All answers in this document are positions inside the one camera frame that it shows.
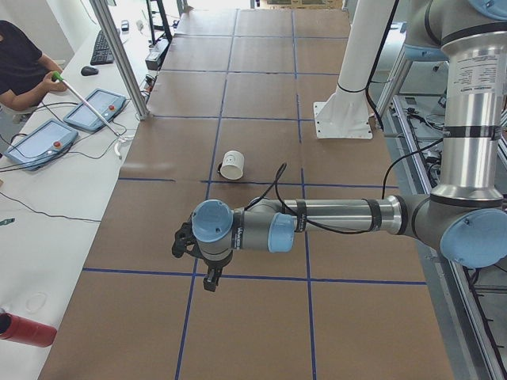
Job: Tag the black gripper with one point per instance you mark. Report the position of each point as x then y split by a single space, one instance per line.
216 262

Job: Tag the white mug black handle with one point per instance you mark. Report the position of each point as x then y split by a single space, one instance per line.
232 165

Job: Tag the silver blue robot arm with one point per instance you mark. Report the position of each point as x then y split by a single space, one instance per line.
461 217

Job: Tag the person's hand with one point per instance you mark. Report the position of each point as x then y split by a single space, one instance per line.
50 84

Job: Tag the white side table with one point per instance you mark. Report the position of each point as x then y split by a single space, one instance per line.
41 256

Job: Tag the far blue teach pendant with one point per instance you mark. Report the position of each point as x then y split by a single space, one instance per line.
107 103

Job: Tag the blue teach pendant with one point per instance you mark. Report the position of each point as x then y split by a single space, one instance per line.
107 103
48 142

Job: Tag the red bottle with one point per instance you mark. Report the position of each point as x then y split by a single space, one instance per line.
24 331

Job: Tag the near blue teach pendant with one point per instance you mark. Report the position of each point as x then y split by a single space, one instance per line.
48 142

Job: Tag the black computer mouse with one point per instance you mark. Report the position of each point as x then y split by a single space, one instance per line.
89 71

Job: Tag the black keyboard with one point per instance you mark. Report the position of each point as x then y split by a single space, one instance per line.
102 53

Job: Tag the person in black shirt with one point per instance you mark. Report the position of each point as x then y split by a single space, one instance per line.
23 67

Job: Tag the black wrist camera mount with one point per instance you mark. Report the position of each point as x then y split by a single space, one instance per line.
185 242

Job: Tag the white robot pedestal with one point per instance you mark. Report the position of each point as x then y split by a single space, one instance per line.
345 114

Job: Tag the white grabber stick green handle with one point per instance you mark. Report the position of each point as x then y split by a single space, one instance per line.
120 139

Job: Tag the aluminium frame post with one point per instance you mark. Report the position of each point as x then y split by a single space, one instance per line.
108 27

